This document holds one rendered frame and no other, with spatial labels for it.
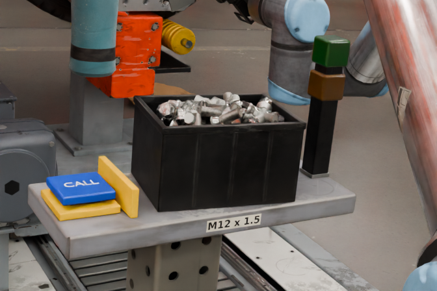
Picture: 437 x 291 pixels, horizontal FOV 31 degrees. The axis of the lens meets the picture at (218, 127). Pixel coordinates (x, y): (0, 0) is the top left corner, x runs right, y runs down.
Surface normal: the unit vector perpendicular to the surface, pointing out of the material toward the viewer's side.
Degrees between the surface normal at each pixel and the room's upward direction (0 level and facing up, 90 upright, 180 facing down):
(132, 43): 90
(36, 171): 90
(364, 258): 0
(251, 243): 0
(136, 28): 90
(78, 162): 0
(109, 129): 90
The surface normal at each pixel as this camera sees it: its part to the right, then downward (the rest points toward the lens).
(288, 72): -0.24, 0.32
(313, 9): 0.47, 0.23
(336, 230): 0.09, -0.94
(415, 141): -0.96, -0.11
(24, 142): 0.48, -0.07
